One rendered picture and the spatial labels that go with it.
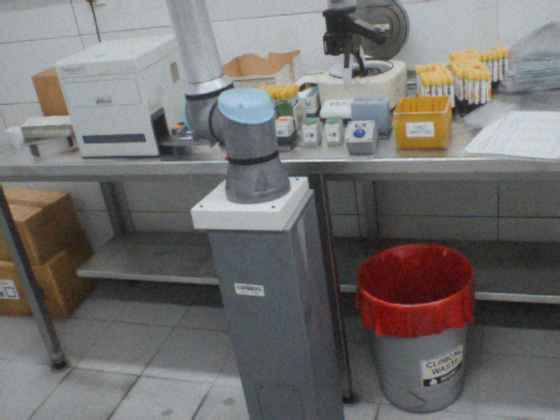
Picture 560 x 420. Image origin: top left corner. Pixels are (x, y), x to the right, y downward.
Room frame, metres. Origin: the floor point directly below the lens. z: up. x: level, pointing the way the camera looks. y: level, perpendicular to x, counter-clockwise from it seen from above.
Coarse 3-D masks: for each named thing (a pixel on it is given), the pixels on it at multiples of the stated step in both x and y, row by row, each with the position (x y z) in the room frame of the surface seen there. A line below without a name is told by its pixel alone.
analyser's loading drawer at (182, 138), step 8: (184, 128) 1.85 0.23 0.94; (160, 136) 1.89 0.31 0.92; (168, 136) 1.88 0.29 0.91; (176, 136) 1.87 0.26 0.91; (184, 136) 1.84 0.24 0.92; (192, 136) 1.79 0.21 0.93; (160, 144) 1.83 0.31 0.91; (168, 144) 1.82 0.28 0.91; (176, 144) 1.81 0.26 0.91; (184, 144) 1.80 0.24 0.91; (192, 144) 1.79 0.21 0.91; (200, 144) 1.78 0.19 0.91; (208, 144) 1.78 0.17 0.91
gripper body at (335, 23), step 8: (352, 8) 1.71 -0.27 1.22; (328, 16) 1.74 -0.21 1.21; (336, 16) 1.73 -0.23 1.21; (344, 16) 1.72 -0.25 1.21; (328, 24) 1.75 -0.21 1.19; (336, 24) 1.74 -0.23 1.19; (344, 24) 1.73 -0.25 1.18; (328, 32) 1.75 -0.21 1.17; (336, 32) 1.74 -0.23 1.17; (344, 32) 1.73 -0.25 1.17; (352, 32) 1.71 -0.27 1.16; (328, 40) 1.73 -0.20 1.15; (336, 40) 1.72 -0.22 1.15; (344, 40) 1.71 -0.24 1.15; (352, 40) 1.70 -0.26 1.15; (360, 40) 1.76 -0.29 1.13; (328, 48) 1.74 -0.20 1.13; (336, 48) 1.72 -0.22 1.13; (352, 48) 1.70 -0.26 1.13
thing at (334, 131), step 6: (330, 120) 1.70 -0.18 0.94; (336, 120) 1.69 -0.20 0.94; (330, 126) 1.68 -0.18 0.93; (336, 126) 1.68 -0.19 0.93; (342, 126) 1.71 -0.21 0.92; (330, 132) 1.68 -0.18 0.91; (336, 132) 1.68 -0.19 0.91; (342, 132) 1.70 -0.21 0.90; (330, 138) 1.68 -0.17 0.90; (336, 138) 1.68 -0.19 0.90; (342, 138) 1.70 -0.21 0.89; (330, 144) 1.69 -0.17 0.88; (336, 144) 1.68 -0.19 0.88
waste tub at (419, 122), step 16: (432, 96) 1.66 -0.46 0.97; (448, 96) 1.64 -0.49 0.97; (400, 112) 1.65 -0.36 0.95; (416, 112) 1.56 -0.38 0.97; (432, 112) 1.54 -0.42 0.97; (448, 112) 1.58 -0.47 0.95; (400, 128) 1.57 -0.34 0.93; (416, 128) 1.55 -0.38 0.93; (432, 128) 1.54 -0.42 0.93; (448, 128) 1.57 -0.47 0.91; (400, 144) 1.57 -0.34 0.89; (416, 144) 1.55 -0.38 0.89; (432, 144) 1.54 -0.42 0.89
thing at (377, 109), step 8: (352, 104) 1.72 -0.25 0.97; (360, 104) 1.71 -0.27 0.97; (368, 104) 1.70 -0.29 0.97; (376, 104) 1.69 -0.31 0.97; (384, 104) 1.68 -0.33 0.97; (352, 112) 1.72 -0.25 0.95; (360, 112) 1.71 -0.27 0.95; (368, 112) 1.70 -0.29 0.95; (376, 112) 1.69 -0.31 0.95; (384, 112) 1.68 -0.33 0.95; (352, 120) 1.72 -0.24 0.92; (360, 120) 1.71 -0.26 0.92; (376, 120) 1.69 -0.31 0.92; (384, 120) 1.68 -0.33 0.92; (376, 128) 1.69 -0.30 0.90; (384, 128) 1.68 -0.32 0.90; (392, 128) 1.72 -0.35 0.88; (384, 136) 1.67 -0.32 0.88
